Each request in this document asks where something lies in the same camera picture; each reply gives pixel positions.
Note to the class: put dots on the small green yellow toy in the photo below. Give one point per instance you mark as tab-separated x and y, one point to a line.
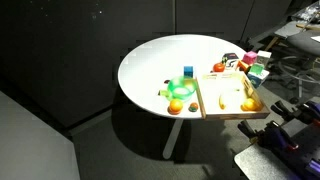
165	93

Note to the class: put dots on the magenta cube block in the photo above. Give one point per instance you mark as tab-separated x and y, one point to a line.
249	57

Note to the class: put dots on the grey cabinet top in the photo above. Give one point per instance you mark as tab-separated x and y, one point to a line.
30	149

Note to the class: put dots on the green translucent bowl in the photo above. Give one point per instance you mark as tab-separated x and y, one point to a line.
181	88

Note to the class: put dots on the orange patterned cube block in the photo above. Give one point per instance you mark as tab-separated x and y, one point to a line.
242	66

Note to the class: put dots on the blue cube block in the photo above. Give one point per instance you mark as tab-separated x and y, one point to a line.
188	71

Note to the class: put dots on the small red green ball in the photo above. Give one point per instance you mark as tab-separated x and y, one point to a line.
193	107

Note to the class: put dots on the orange fruit on table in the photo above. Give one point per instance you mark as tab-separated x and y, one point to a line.
175	106

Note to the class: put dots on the white blue number cube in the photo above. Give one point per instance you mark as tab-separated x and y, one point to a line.
257	79

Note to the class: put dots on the red tomato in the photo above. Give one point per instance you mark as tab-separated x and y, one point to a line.
218	67

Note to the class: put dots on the grey office chair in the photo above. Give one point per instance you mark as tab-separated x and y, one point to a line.
296	54

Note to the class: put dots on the orange fruit in tray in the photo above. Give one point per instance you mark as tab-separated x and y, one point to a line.
249	105

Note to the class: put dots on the grey cube block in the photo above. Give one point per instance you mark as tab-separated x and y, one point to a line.
263	57

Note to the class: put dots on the yellow banana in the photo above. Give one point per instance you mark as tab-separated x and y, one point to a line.
222	102

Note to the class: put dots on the round white table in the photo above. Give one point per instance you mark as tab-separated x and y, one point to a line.
142	73

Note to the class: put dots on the green cube block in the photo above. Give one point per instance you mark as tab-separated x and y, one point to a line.
256	69

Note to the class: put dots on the wooden tray box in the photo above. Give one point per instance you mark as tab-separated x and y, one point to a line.
236	88

